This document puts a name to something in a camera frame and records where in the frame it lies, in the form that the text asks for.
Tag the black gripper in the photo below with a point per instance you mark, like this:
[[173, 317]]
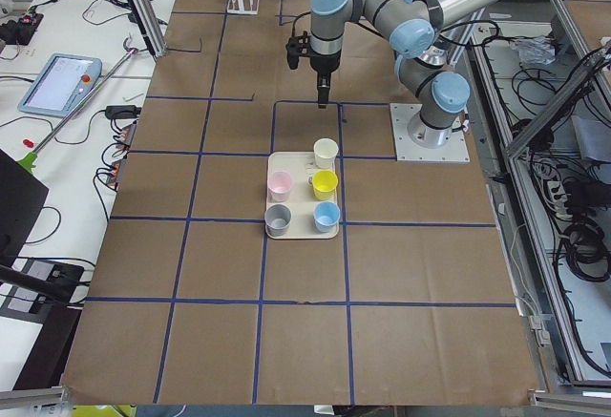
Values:
[[323, 63]]

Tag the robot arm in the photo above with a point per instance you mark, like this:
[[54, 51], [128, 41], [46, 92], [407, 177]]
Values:
[[411, 28]]

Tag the cream white cup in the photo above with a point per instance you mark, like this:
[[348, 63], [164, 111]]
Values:
[[325, 151]]

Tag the yellow cup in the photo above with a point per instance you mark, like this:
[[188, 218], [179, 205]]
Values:
[[324, 184]]

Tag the pink cup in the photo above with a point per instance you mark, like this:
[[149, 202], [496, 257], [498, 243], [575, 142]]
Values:
[[279, 186]]

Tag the blue cup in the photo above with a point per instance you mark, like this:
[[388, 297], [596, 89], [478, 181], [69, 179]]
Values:
[[326, 216]]

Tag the grey cup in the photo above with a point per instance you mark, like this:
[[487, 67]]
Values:
[[277, 220]]

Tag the cream serving tray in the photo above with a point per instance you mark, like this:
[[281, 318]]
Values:
[[301, 200]]

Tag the black power adapter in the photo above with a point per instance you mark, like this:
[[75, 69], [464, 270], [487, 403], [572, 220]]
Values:
[[122, 111]]

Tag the teach pendant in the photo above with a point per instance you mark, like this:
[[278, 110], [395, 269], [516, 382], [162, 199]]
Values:
[[63, 82]]

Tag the reacher grabber tool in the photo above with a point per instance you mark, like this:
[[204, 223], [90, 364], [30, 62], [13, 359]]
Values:
[[27, 162]]

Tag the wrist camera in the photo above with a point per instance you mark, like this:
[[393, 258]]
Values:
[[297, 47]]

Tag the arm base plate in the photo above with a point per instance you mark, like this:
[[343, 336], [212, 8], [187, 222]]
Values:
[[415, 142]]

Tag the aluminium frame post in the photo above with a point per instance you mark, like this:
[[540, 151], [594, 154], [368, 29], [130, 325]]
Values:
[[149, 27]]

